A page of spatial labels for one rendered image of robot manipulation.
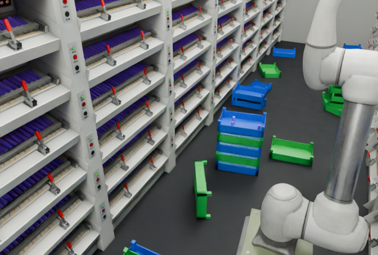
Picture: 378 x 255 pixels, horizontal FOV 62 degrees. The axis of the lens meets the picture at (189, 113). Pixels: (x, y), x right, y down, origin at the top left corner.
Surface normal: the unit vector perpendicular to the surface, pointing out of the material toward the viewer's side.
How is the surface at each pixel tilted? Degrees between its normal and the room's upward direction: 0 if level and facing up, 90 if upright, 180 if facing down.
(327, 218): 69
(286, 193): 9
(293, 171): 0
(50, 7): 90
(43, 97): 20
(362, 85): 79
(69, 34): 90
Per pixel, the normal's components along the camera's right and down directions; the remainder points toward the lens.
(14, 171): 0.30, -0.75
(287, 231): -0.42, 0.46
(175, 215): 0.00, -0.87
